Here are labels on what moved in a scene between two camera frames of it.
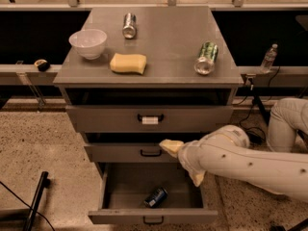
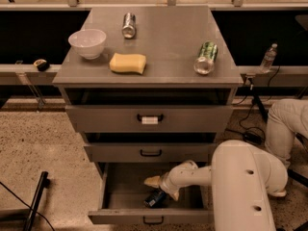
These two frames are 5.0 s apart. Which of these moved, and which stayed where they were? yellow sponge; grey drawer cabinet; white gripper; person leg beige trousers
Moved: white gripper
Stayed: grey drawer cabinet; person leg beige trousers; yellow sponge
